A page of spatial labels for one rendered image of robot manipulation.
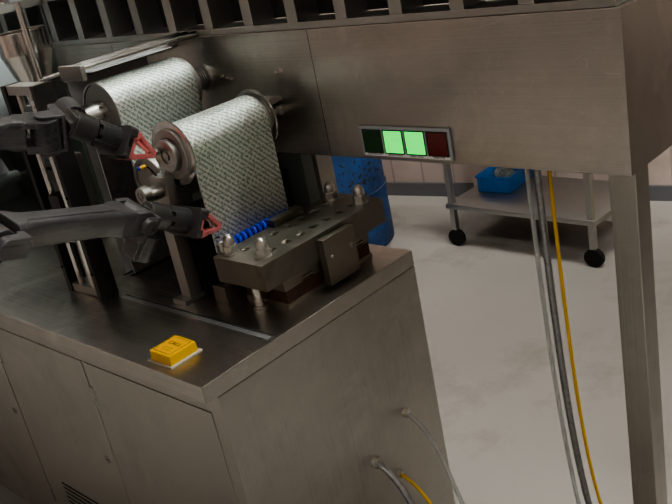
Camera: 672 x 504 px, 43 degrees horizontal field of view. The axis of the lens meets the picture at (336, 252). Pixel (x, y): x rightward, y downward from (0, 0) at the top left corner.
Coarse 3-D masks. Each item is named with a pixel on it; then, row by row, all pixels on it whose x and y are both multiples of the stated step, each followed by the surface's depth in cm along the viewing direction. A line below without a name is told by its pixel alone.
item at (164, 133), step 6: (264, 108) 202; (270, 120) 202; (270, 126) 203; (162, 132) 189; (168, 132) 187; (156, 138) 191; (162, 138) 190; (168, 138) 188; (174, 138) 186; (180, 144) 186; (180, 150) 187; (186, 150) 186; (186, 156) 186; (186, 162) 187; (162, 168) 194; (180, 168) 190; (186, 168) 188; (174, 174) 192; (180, 174) 190; (186, 174) 190
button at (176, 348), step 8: (176, 336) 180; (160, 344) 178; (168, 344) 178; (176, 344) 177; (184, 344) 176; (192, 344) 176; (152, 352) 176; (160, 352) 175; (168, 352) 174; (176, 352) 174; (184, 352) 175; (192, 352) 177; (160, 360) 175; (168, 360) 173; (176, 360) 174
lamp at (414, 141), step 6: (408, 132) 185; (414, 132) 184; (420, 132) 183; (408, 138) 186; (414, 138) 184; (420, 138) 183; (408, 144) 186; (414, 144) 185; (420, 144) 184; (408, 150) 187; (414, 150) 186; (420, 150) 185
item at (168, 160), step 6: (156, 144) 190; (162, 144) 188; (168, 144) 187; (174, 144) 187; (162, 150) 190; (168, 150) 187; (174, 150) 187; (156, 156) 192; (162, 156) 191; (168, 156) 189; (174, 156) 187; (180, 156) 188; (162, 162) 191; (168, 162) 190; (174, 162) 188; (180, 162) 188; (168, 168) 190; (174, 168) 189
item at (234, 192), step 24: (216, 168) 192; (240, 168) 197; (264, 168) 202; (216, 192) 193; (240, 192) 198; (264, 192) 203; (216, 216) 194; (240, 216) 199; (264, 216) 204; (216, 240) 194
